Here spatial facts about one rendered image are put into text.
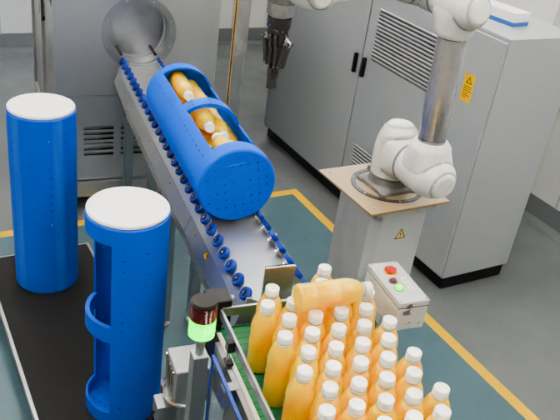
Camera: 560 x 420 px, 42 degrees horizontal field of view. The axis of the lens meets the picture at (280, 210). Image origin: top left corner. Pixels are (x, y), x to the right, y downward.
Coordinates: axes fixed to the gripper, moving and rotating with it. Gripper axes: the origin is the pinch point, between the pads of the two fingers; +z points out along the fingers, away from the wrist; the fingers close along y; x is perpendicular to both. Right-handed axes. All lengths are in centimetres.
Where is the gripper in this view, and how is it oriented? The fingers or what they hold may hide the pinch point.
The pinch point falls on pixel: (272, 77)
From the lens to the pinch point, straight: 238.5
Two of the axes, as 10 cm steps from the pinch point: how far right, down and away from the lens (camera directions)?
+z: -1.3, 8.6, 4.9
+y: -6.8, -4.3, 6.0
